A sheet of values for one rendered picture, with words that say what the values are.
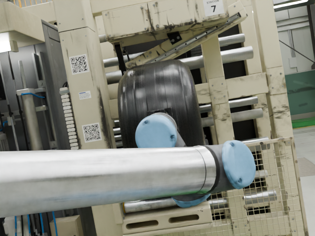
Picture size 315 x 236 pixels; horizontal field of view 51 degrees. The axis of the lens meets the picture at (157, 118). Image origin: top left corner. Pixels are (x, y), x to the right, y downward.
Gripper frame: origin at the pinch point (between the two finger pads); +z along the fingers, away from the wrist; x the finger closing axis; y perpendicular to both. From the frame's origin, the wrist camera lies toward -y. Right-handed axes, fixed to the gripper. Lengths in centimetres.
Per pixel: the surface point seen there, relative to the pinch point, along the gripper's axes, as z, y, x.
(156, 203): 20.5, -30.4, 10.0
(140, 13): 54, 52, 6
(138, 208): 20.5, -31.1, 17.8
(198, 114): 12.1, 2.1, -11.6
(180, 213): 18.3, -35.1, 1.2
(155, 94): 11.8, 11.9, 2.3
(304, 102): 927, -74, -367
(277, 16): 938, 197, -331
